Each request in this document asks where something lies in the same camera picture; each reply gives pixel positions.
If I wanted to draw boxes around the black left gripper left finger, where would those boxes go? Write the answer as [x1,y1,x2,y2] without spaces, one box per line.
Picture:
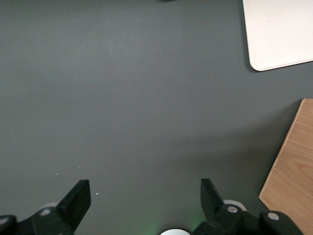
[0,179,92,235]

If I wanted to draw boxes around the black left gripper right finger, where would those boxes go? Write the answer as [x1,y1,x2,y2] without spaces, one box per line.
[192,178,307,235]

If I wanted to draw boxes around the white rectangular tray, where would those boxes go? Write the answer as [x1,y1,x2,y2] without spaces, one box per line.
[242,0,313,72]

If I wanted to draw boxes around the wooden drawer cabinet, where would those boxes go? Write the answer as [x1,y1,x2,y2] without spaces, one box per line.
[258,98,313,235]

